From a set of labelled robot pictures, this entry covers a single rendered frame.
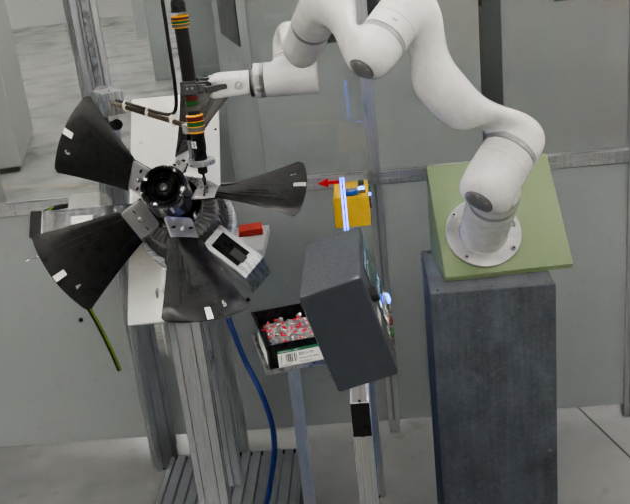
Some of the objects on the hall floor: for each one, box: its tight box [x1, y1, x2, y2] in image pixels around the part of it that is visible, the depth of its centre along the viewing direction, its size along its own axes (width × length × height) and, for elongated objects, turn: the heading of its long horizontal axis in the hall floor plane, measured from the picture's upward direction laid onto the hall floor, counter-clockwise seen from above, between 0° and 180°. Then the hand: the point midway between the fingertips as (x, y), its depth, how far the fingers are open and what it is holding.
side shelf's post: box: [219, 269, 250, 452], centre depth 307 cm, size 4×4×83 cm
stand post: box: [203, 319, 243, 490], centre depth 281 cm, size 4×9×115 cm, turn 103°
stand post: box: [168, 322, 232, 504], centre depth 264 cm, size 4×9×91 cm, turn 103°
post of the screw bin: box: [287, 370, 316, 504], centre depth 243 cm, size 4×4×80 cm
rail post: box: [370, 381, 385, 497], centre depth 284 cm, size 4×4×78 cm
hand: (190, 86), depth 218 cm, fingers closed on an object, 4 cm apart
